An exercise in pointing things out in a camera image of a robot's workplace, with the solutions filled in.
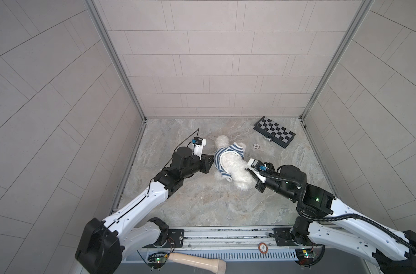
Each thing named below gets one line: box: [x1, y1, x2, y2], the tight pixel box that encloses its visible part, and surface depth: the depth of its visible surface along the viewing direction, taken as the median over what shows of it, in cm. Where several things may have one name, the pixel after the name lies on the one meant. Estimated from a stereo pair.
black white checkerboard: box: [253, 115, 296, 149], surface depth 107 cm
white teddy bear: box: [214, 134, 256, 191], surface depth 66 cm
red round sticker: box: [258, 242, 269, 254], surface depth 71 cm
